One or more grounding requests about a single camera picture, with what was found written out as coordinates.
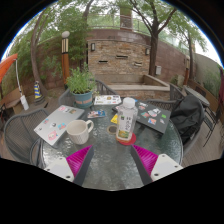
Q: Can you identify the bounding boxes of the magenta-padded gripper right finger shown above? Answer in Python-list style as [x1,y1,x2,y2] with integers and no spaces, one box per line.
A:
[129,144,184,186]

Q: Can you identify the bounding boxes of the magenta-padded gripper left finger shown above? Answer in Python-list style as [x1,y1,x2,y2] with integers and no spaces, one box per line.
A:
[44,144,96,187]

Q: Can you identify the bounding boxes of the clear white-capped drink bottle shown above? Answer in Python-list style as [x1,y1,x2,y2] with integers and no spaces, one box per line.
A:
[115,97,139,144]

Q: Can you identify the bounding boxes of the flat round red coaster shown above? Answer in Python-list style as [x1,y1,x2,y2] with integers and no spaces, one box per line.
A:
[117,133,137,147]

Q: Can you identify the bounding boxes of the white ribbed mug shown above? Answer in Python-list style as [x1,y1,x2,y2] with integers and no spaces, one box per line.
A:
[66,119,95,145]

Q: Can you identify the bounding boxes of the silver laptop with stickers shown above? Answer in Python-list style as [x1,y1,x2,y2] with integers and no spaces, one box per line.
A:
[33,104,86,147]

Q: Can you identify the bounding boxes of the brown tape roll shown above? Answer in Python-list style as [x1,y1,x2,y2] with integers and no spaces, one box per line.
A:
[106,124,119,136]

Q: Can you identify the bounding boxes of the black laptop with stickers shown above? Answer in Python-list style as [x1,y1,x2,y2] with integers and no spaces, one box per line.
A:
[112,100,172,134]

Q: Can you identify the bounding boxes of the small colourful sticker card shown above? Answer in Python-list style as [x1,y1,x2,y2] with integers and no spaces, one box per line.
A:
[87,109,108,120]

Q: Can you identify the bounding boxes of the yellow card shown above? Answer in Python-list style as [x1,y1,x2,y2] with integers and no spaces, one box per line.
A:
[110,113,120,125]

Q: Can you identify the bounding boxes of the black backpack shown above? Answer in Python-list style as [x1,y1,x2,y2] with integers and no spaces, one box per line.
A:
[170,94,203,144]

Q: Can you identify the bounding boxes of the black metal chair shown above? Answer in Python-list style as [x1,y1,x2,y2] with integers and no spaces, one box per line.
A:
[203,106,224,148]

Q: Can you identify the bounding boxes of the yellow and blue striped cone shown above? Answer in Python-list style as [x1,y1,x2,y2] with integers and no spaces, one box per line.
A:
[34,80,45,104]

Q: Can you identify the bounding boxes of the green plant in blue pot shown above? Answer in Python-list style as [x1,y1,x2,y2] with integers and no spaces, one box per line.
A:
[65,63,98,108]

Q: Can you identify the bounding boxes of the white umbrella pole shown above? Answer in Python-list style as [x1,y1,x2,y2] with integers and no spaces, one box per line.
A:
[14,58,30,111]

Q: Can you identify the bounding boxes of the black metal table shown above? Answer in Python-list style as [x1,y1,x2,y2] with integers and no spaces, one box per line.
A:
[182,84,211,108]

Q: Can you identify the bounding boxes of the dark red closed umbrella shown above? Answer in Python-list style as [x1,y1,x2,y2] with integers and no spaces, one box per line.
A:
[218,66,224,111]

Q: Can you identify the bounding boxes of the tree with curved trunk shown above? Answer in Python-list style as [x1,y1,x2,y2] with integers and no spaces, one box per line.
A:
[13,0,94,101]

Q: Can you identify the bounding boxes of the tree with dark forked trunk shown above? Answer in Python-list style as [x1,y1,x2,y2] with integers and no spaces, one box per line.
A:
[123,0,208,78]

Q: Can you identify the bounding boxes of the orange patio umbrella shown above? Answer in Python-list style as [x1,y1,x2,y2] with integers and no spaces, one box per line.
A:
[0,53,19,74]

